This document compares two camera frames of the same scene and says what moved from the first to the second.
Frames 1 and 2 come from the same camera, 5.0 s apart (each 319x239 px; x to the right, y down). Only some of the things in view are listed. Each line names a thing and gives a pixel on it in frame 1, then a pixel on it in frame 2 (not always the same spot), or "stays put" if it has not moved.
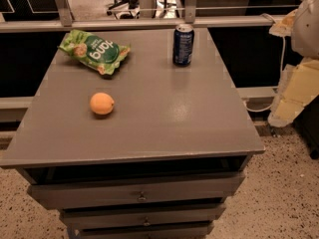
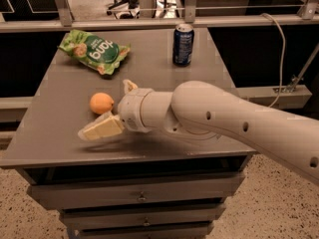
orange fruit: x=102 y=103 stays put
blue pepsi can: x=183 y=45 stays put
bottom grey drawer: x=146 y=231 stays put
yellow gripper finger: x=298 y=86 → x=106 y=125
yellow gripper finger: x=284 y=27 → x=129 y=86
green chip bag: x=100 y=53 stays put
